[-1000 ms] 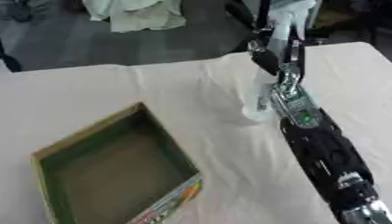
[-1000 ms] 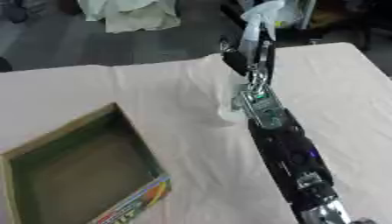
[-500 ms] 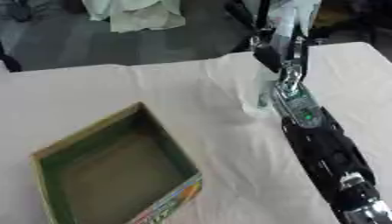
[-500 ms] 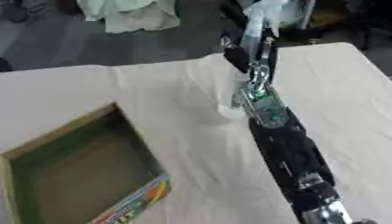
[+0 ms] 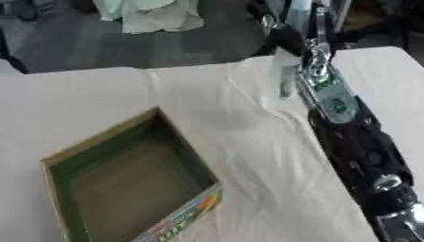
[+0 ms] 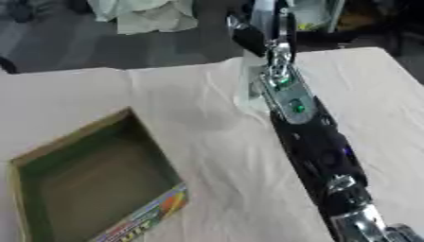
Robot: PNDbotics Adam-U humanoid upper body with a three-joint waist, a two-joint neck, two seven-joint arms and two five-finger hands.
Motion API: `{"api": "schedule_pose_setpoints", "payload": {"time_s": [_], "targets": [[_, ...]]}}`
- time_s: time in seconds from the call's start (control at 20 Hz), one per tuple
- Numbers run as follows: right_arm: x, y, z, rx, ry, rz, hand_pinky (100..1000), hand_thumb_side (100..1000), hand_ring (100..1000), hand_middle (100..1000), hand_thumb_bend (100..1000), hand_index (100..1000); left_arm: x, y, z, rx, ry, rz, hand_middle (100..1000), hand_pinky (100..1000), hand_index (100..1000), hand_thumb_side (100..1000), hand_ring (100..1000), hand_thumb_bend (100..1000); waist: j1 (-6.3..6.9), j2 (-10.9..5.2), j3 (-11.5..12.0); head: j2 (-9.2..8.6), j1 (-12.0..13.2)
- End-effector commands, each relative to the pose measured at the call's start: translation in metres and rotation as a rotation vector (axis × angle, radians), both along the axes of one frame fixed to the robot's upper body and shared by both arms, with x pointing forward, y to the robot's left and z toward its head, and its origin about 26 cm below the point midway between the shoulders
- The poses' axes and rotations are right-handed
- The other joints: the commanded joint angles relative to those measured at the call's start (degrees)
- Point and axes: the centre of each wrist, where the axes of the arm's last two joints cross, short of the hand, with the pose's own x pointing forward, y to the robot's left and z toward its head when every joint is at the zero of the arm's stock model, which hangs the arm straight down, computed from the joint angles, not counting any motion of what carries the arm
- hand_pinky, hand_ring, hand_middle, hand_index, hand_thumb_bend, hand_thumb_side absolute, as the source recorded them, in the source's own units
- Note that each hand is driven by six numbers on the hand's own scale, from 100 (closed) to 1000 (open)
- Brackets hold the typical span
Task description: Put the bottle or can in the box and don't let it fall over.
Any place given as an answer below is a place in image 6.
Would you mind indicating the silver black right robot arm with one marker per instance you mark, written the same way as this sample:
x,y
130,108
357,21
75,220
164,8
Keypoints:
x,y
317,148

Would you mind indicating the pale green fabric bundle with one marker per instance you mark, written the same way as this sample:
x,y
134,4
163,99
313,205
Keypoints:
x,y
149,14

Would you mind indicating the cardboard box with green inside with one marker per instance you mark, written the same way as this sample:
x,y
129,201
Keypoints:
x,y
99,176

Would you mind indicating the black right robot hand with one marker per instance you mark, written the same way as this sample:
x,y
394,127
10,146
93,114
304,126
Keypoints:
x,y
251,38

